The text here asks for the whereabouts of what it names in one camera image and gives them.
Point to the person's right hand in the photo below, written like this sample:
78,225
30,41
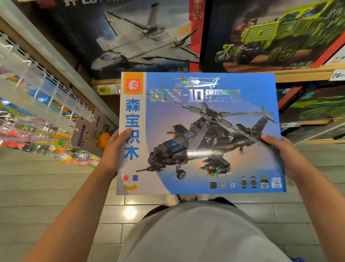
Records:
288,156

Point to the person's black trousers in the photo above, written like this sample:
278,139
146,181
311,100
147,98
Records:
153,210

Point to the green armoured truck box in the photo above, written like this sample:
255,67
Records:
275,35

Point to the grey fighter jet box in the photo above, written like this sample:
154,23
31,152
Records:
140,38

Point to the person's grey clothing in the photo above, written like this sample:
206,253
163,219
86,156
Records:
205,235

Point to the person's left forearm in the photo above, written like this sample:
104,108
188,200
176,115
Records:
73,221

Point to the blue helicopter box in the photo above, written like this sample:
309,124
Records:
205,135

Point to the person's left hand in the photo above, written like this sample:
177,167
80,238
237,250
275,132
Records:
114,154

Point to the pile of small toy packets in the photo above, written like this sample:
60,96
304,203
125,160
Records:
32,140

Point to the wooden shelf unit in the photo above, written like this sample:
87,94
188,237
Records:
302,75

